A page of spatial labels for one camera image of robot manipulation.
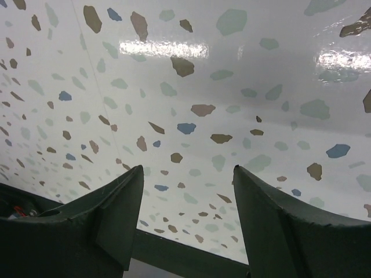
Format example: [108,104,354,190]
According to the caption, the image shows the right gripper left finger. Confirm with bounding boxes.
[1,165,144,277]

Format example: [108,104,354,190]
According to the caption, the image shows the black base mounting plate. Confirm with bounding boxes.
[1,184,251,277]

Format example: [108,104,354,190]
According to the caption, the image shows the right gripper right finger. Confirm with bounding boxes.
[233,165,370,277]

